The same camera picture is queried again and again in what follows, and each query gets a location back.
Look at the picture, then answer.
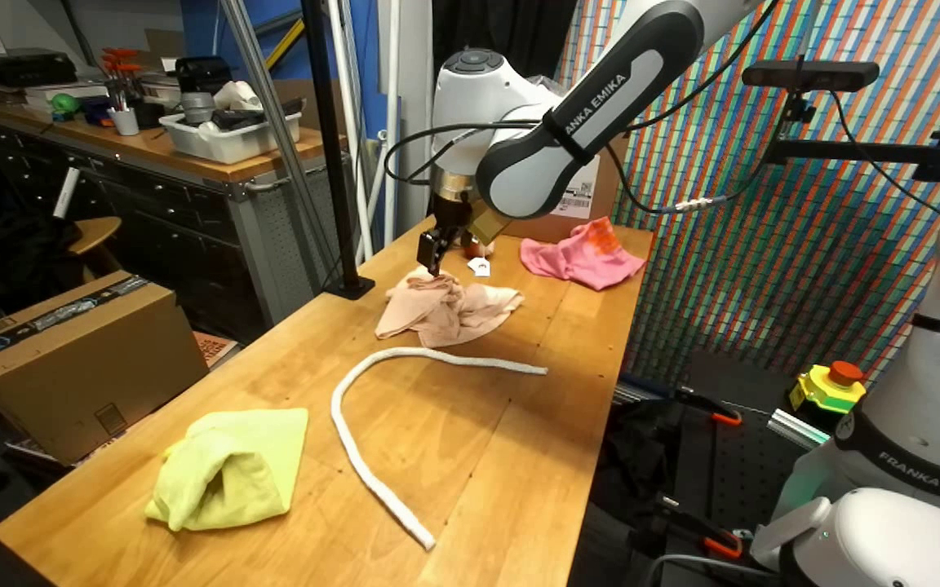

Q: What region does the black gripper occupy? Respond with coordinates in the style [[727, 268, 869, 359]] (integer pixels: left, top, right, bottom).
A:
[[413, 196, 478, 276]]

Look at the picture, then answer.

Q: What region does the red tomato plush with tag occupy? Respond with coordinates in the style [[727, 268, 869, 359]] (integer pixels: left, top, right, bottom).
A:
[[456, 239, 495, 281]]

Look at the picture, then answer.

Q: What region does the peach cloth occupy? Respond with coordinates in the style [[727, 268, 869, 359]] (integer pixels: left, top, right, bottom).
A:
[[373, 268, 529, 354]]

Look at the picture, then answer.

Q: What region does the pink cloth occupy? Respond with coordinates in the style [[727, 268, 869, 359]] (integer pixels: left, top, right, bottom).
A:
[[520, 216, 649, 293]]

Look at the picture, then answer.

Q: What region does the orange striped fabric piece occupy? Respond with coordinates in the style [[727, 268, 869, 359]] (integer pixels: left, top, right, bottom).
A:
[[578, 216, 622, 255]]

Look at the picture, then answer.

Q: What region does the white rope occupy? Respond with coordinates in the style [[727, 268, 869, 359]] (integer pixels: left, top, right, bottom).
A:
[[328, 343, 552, 553]]

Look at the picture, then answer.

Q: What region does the yellow-green cloth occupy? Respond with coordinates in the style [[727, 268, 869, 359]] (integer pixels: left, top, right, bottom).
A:
[[144, 404, 314, 534]]

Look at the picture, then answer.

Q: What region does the black vertical pole stand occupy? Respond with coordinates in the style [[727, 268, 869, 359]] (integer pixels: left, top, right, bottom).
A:
[[300, 0, 377, 302]]

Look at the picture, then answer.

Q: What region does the cardboard box with white label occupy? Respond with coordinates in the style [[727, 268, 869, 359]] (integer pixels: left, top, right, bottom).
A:
[[516, 141, 628, 245]]

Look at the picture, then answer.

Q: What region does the silver aluminium pole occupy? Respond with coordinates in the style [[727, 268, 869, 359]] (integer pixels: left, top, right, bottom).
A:
[[219, 0, 331, 289]]

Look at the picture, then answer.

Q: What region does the white plastic bin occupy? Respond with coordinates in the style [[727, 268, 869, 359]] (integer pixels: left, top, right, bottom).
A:
[[156, 109, 302, 167]]

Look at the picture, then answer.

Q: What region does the wooden top counter cabinet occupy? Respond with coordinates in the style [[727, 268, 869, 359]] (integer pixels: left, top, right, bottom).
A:
[[0, 95, 342, 329]]

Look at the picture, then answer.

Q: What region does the black orange clamp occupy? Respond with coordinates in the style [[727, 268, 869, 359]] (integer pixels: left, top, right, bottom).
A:
[[659, 497, 752, 568], [673, 384, 751, 434]]

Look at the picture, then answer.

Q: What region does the white cup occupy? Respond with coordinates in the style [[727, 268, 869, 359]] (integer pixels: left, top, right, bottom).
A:
[[107, 100, 144, 141]]

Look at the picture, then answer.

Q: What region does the wooden stool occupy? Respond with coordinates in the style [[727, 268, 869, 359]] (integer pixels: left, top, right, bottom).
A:
[[0, 213, 125, 281]]

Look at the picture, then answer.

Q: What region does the cardboard box with black tape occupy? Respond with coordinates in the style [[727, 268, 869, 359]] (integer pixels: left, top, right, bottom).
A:
[[0, 272, 211, 471]]

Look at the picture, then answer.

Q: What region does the yellow red emergency stop button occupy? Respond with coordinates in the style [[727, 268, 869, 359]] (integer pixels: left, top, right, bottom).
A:
[[786, 356, 871, 419]]

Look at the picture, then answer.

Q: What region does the black backpack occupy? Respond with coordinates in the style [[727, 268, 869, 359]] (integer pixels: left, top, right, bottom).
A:
[[0, 184, 92, 319]]

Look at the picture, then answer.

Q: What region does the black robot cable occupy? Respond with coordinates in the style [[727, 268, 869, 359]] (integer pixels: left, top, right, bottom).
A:
[[381, 0, 784, 222]]

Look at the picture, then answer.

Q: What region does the black stereo camera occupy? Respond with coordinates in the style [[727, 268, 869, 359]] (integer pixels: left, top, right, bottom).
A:
[[739, 58, 884, 123]]

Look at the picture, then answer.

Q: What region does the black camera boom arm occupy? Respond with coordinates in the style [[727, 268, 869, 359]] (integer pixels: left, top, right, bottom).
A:
[[760, 129, 940, 188]]

